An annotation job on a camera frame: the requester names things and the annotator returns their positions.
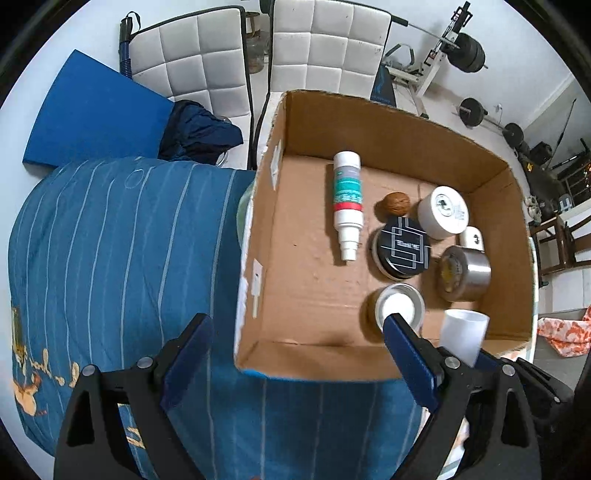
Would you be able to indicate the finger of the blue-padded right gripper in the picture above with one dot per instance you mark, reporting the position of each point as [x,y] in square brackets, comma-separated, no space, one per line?
[451,391]

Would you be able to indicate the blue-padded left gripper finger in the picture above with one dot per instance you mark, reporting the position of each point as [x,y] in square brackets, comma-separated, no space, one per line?
[93,443]

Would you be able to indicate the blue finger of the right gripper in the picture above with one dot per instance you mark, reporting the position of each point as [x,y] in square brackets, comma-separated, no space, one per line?
[486,360]

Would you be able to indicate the small white cylinder jar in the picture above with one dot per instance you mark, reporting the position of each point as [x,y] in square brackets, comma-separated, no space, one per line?
[462,334]

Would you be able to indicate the silver tape roll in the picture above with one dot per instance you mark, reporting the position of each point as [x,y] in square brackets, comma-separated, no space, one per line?
[464,274]

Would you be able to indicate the small white round container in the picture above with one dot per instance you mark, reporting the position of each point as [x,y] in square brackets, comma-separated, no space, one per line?
[472,238]

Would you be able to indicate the round black tin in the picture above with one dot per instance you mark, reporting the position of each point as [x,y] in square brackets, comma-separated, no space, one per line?
[401,249]

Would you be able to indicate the large white round jar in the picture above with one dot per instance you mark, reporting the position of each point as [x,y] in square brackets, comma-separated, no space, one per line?
[443,213]

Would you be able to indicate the brown walnut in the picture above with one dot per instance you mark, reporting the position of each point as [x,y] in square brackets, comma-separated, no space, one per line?
[396,203]

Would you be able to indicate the white spray bottle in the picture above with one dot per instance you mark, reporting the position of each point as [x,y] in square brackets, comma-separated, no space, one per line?
[347,203]

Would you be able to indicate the plaid checkered cloth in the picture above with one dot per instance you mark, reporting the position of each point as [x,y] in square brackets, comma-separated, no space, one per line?
[457,452]

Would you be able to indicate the orange patterned cloth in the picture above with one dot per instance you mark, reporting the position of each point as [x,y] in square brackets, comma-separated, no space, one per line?
[569,338]

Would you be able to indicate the wooden chair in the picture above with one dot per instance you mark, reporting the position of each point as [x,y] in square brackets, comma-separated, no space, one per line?
[559,231]

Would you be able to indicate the blue striped bed cover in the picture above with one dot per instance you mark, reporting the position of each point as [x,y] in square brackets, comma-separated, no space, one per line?
[109,259]

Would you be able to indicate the open cardboard box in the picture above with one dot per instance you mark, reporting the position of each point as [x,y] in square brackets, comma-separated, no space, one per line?
[303,313]

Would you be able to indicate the floor barbell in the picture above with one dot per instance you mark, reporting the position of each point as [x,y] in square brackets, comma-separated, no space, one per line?
[472,113]

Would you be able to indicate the white weight bench rack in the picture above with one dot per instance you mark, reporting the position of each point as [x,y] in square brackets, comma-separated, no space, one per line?
[419,78]

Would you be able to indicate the dark blue garment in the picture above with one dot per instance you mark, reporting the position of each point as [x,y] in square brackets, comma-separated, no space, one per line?
[193,133]

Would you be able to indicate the blue foam cushion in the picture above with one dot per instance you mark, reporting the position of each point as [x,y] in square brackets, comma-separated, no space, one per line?
[93,112]

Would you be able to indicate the right white padded chair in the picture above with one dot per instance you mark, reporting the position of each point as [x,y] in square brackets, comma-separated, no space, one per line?
[331,46]

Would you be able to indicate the white padded chair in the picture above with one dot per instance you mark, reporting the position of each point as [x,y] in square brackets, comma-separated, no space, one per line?
[331,46]
[200,56]

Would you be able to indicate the left white padded chair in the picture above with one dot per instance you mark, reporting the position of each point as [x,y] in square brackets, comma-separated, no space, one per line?
[200,56]

